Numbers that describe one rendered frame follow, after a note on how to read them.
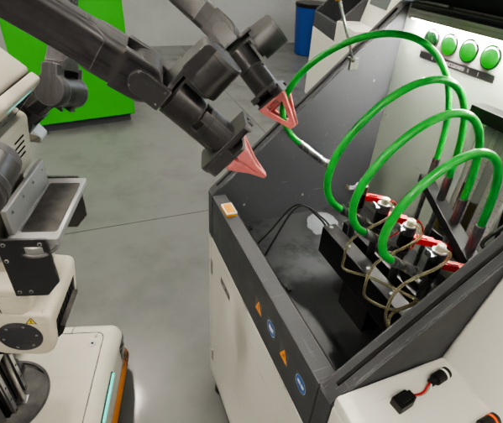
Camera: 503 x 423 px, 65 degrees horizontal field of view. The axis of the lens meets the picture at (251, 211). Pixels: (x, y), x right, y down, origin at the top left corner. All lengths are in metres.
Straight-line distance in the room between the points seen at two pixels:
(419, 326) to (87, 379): 1.19
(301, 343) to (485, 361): 0.30
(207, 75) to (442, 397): 0.61
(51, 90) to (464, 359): 1.00
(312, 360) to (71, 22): 0.64
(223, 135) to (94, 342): 1.21
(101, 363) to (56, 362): 0.16
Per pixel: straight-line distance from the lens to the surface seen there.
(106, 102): 4.10
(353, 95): 1.21
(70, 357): 1.66
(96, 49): 0.57
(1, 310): 1.12
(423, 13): 1.15
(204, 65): 0.58
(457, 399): 0.77
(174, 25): 7.32
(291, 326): 0.80
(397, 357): 0.71
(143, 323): 2.06
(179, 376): 1.87
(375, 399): 0.71
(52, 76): 1.05
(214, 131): 0.61
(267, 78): 0.90
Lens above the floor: 1.56
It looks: 35 degrees down
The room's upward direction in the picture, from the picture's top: 4 degrees clockwise
